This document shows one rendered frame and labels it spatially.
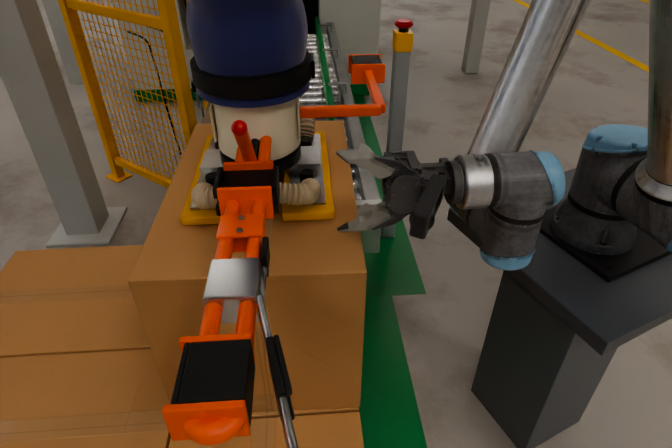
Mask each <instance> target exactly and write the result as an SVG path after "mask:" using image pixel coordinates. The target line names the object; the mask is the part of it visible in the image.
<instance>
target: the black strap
mask: <svg viewBox="0 0 672 448"><path fill-rule="evenodd" d="M190 67H191V72H192V78H193V83H194V85H195V87H196V88H198V89H199V90H200V91H202V92H204V93H206V94H208V95H211V96H214V97H219V98H225V99H234V100H256V99H266V98H272V97H277V96H281V95H285V94H288V93H291V92H294V91H296V90H298V89H300V88H302V87H303V86H305V85H306V84H307V83H308V82H309V81H310V79H311V78H313V79H314V78H315V57H314V53H311V54H310V53H309V52H308V51H307V50H306V55H305V58H304V60H303V62H302V63H301V64H299V65H297V66H294V67H292V68H290V69H287V70H285V71H282V72H277V73H272V74H266V75H260V76H251V77H227V76H218V75H214V74H211V73H208V72H205V71H202V70H200V69H199V67H198V65H197V63H196V60H195V57H194V56H193V57H192V59H191V61H190Z"/></svg>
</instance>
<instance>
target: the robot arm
mask: <svg viewBox="0 0 672 448"><path fill-rule="evenodd" d="M590 1H591V0H532V2H531V4H530V7H529V9H528V11H527V14H526V16H525V18H524V21H523V23H522V26H521V28H520V30H519V33H518V35H517V37H516V40H515V42H514V44H513V47H512V49H511V51H510V54H509V56H508V59H507V61H506V63H505V66H504V68H503V70H502V73H501V75H500V77H499V80H498V82H497V84H496V87H495V89H494V92H493V94H492V96H491V99H490V101H489V103H488V106H487V108H486V110H485V113H484V115H483V118H482V120H481V122H480V125H479V127H478V129H477V132H476V134H475V136H474V139H473V141H472V143H471V146H470V148H469V151H468V153H467V155H457V156H456V157H455V159H454V160H453V161H449V160H448V158H439V162H436V163H420V162H419V161H418V159H417V156H416V154H415V152H414V151H394V152H384V155H383V157H381V156H379V155H377V154H375V153H374V152H373V151H372V150H371V149H370V147H369V146H367V145H365V144H363V143H360V144H359V145H358V148H357V150H355V149H342V150H337V151H336V154H337V155H338V156H339V157H340V158H342V159H343V160H344V161H345V162H347V163H348V164H349V163H352V164H356V165H357V166H359V168H361V169H367V170H369V171H370V172H372V174H373V176H374V177H376V178H378V179H382V181H381V183H382V190H383V194H385V195H386V197H385V201H383V202H380V203H378V204H376V205H374V206H372V205H370V204H368V203H365V204H363V205H362V206H360V207H359V209H358V211H357V215H356V220H354V221H352V222H346V223H345V224H343V225H341V226H340V227H338V228H337V230H338V232H358V231H366V230H370V229H372V230H375V229H379V228H383V227H387V226H391V225H394V224H396V223H398V222H399V221H401V220H402V219H403V218H404V217H406V216H407V215H409V214H410V217H409V222H410V232H409V234H410V236H412V237H416V238H419V239H425V238H426V235H427V233H428V231H429V230H430V229H431V228H432V226H433V225H434V222H435V215H436V213H437V211H438V208H439V206H440V204H441V202H442V199H443V195H444V197H445V199H446V201H447V203H448V204H449V206H450V207H451V208H452V209H453V210H455V211H456V212H457V213H458V215H459V216H460V217H461V218H462V219H463V220H464V221H465V223H466V224H467V225H468V226H469V228H470V229H471V230H472V232H473V233H474V234H475V235H476V236H477V237H478V238H479V239H480V241H481V243H482V245H481V246H480V255H481V258H482V259H483V260H484V262H486V263H487V264H488V265H490V266H492V267H494V268H497V269H501V270H508V271H513V270H519V269H522V268H524V267H526V266H527V265H528V264H529V263H530V262H531V259H532V256H533V254H534V253H535V250H536V249H535V246H536V242H537V239H538V235H539V231H540V228H541V224H542V220H543V217H544V213H545V209H546V206H547V205H551V206H553V205H555V204H557V203H559V202H560V201H561V200H562V198H563V196H564V193H565V186H566V182H565V174H564V170H563V167H562V165H561V163H560V161H559V159H558V158H557V157H556V156H555V155H554V154H553V153H551V152H548V151H534V150H529V151H528V152H518V151H519V149H520V147H521V145H522V142H523V140H524V138H525V136H526V134H527V132H528V130H529V128H530V126H531V124H532V122H533V120H534V117H535V115H536V113H537V111H538V109H539V107H540V105H541V103H542V101H543V99H544V97H545V95H546V92H547V90H548V88H549V86H550V84H551V82H552V80H553V78H554V76H555V74H556V72H557V70H558V67H559V65H560V63H561V61H562V59H563V57H564V55H565V53H566V51H567V49H568V47H569V45H570V42H571V40H572V38H573V36H574V34H575V32H576V30H577V28H578V26H579V24H580V22H581V20H582V17H583V15H584V13H585V11H586V9H587V7H588V5H589V3H590ZM391 154H395V155H391ZM388 204H390V207H388ZM603 219H604V220H603ZM551 227H552V229H553V231H554V233H555V234H556V235H557V236H558V237H559V238H560V239H561V240H563V241H564V242H566V243H567V244H569V245H571V246H573V247H575V248H577V249H580V250H582V251H585V252H589V253H593V254H598V255H619V254H623V253H626V252H628V251H630V250H631V249H632V248H633V246H634V244H635V241H636V239H637V228H638V229H640V230H641V231H643V232H644V233H645V234H647V235H648V236H649V237H651V238H652V239H654V240H655V241H656V242H658V243H659V244H660V245H662V246H663V247H664V248H666V250H667V251H669V252H672V0H650V22H649V83H648V129H647V128H643V127H638V126H633V125H624V124H609V125H601V126H598V127H595V128H593V129H592V130H590V131H589V133H588V135H587V137H586V139H585V142H584V144H583V145H582V150H581V153H580V157H579V160H578V163H577V167H576V170H575V173H574V176H573V180H572V183H571V186H570V190H569V193H568V196H567V197H566V199H565V200H564V201H563V202H562V203H561V204H560V205H559V207H558V208H557V209H556V210H555V211H554V213H553V216H552V220H551Z"/></svg>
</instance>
